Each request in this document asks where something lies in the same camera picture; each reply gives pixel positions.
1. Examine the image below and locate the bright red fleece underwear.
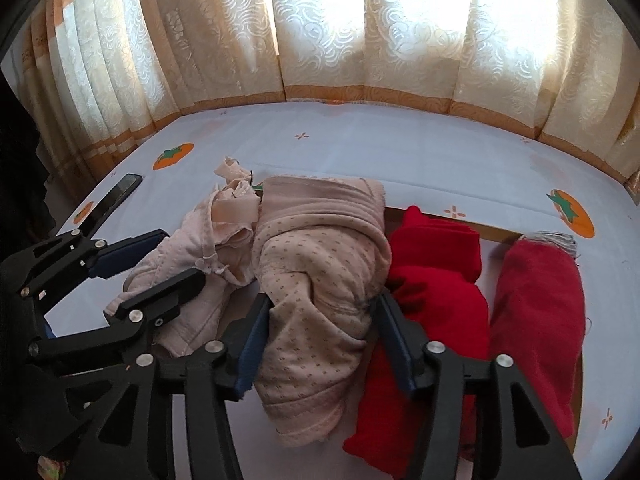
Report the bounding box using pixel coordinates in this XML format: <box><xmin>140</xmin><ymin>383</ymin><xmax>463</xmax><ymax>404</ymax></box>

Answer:
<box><xmin>342</xmin><ymin>205</ymin><xmax>491</xmax><ymax>478</ymax></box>

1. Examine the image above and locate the black smartphone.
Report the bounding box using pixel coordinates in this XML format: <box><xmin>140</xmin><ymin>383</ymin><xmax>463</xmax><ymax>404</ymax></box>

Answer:
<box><xmin>82</xmin><ymin>174</ymin><xmax>144</xmax><ymax>236</ymax></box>

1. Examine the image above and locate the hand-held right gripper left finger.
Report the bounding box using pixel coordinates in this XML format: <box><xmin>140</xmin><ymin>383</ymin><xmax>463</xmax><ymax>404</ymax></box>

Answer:
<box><xmin>70</xmin><ymin>294</ymin><xmax>273</xmax><ymax>480</ymax></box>

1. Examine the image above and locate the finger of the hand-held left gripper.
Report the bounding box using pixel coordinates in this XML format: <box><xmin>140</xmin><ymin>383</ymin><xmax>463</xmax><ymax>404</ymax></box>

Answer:
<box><xmin>0</xmin><ymin>229</ymin><xmax>172</xmax><ymax>311</ymax></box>
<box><xmin>27</xmin><ymin>267</ymin><xmax>207</xmax><ymax>376</ymax></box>

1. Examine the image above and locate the white printed table sheet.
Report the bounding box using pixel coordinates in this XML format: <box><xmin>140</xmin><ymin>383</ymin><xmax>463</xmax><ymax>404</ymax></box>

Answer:
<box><xmin>45</xmin><ymin>101</ymin><xmax>640</xmax><ymax>480</ymax></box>

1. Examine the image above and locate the cream patterned curtain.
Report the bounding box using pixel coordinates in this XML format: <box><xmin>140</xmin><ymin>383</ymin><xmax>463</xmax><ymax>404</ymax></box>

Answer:
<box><xmin>0</xmin><ymin>0</ymin><xmax>640</xmax><ymax>211</ymax></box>

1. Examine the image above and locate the pink dotted underwear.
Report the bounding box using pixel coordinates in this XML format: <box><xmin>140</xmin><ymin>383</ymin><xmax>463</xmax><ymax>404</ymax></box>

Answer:
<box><xmin>252</xmin><ymin>176</ymin><xmax>393</xmax><ymax>448</ymax></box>

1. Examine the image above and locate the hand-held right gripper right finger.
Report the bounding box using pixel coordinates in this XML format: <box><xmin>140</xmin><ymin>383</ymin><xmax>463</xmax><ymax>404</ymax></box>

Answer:
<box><xmin>372</xmin><ymin>291</ymin><xmax>583</xmax><ymax>480</ymax></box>

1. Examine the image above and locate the dark red underwear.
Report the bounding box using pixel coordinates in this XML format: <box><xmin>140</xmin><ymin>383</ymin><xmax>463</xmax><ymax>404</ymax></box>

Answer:
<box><xmin>490</xmin><ymin>231</ymin><xmax>587</xmax><ymax>441</ymax></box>

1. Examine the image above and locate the pale pink lace underwear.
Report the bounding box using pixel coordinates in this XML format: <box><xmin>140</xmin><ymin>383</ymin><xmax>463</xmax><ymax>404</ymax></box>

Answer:
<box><xmin>105</xmin><ymin>156</ymin><xmax>266</xmax><ymax>358</ymax></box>

